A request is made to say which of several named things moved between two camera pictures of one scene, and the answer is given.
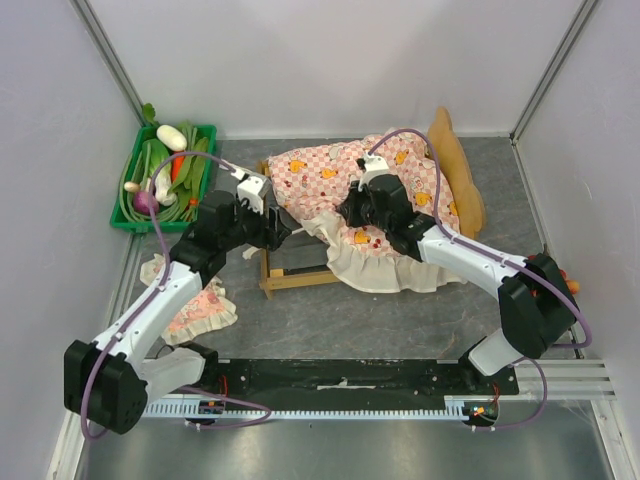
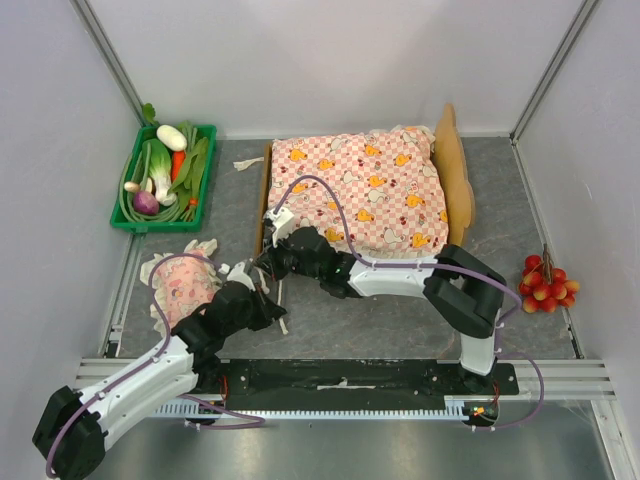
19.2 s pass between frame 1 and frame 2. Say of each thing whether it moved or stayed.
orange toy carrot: stayed
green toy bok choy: stayed
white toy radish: stayed
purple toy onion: stayed
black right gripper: moved
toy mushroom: stayed
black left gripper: moved
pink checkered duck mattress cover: moved
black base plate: stayed
